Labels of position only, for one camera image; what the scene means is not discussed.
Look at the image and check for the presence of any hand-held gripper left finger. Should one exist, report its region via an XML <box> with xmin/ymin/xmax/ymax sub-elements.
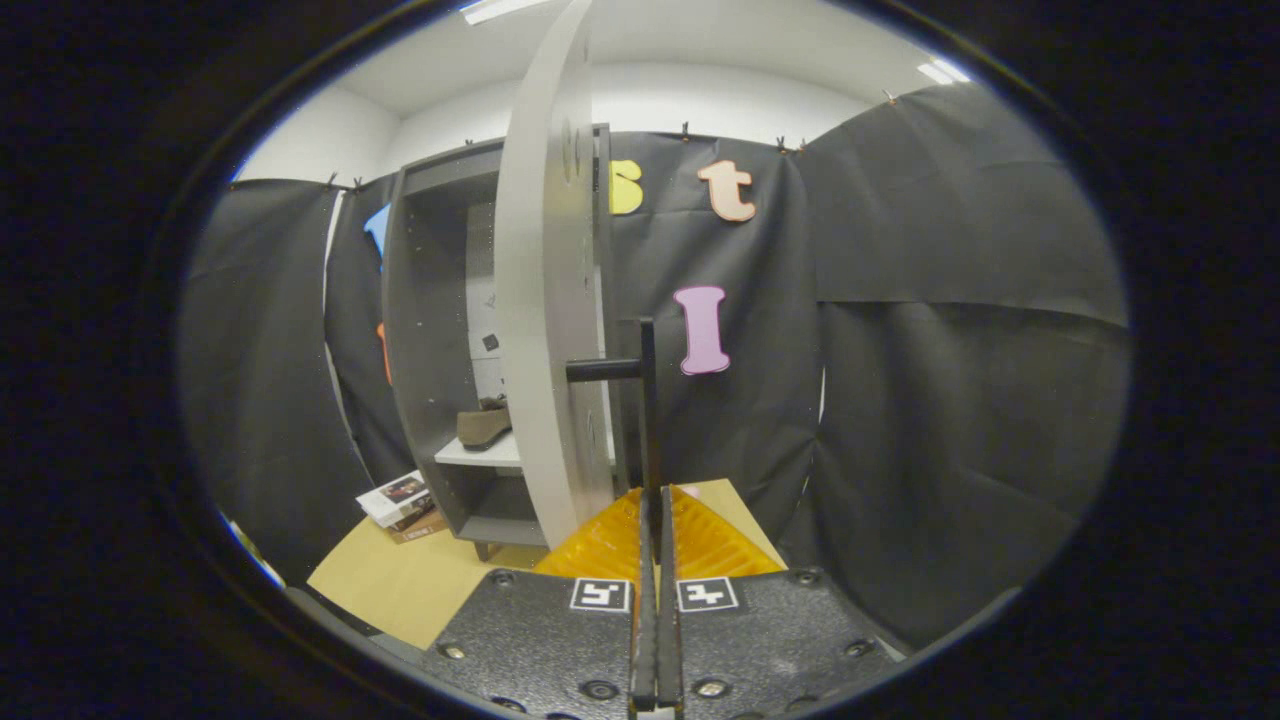
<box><xmin>420</xmin><ymin>487</ymin><xmax>659</xmax><ymax>719</ymax></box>

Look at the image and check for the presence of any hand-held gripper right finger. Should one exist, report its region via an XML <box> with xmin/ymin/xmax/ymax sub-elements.
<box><xmin>659</xmin><ymin>486</ymin><xmax>907</xmax><ymax>717</ymax></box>

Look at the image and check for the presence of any brown fuzzy slipper shoe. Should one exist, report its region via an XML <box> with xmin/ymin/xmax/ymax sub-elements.
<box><xmin>457</xmin><ymin>395</ymin><xmax>513</xmax><ymax>453</ymax></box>

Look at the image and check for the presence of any grey shoe cabinet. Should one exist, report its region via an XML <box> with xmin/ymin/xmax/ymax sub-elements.
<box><xmin>383</xmin><ymin>125</ymin><xmax>631</xmax><ymax>561</ymax></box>

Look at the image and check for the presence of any light grey shoe cabinet door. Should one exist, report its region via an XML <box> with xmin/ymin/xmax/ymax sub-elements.
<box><xmin>493</xmin><ymin>0</ymin><xmax>657</xmax><ymax>551</ymax></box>

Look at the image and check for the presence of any brown book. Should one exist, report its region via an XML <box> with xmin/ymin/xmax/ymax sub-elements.
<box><xmin>388</xmin><ymin>512</ymin><xmax>449</xmax><ymax>544</ymax></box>

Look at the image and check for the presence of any white printed box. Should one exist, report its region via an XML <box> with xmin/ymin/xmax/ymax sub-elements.
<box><xmin>355</xmin><ymin>470</ymin><xmax>436</xmax><ymax>528</ymax></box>

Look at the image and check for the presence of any black backdrop cloth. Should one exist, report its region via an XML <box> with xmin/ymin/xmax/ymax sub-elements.
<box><xmin>180</xmin><ymin>85</ymin><xmax>1131</xmax><ymax>651</ymax></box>

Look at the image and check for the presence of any long ceiling light panel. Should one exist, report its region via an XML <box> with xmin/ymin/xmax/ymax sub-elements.
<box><xmin>460</xmin><ymin>0</ymin><xmax>553</xmax><ymax>26</ymax></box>

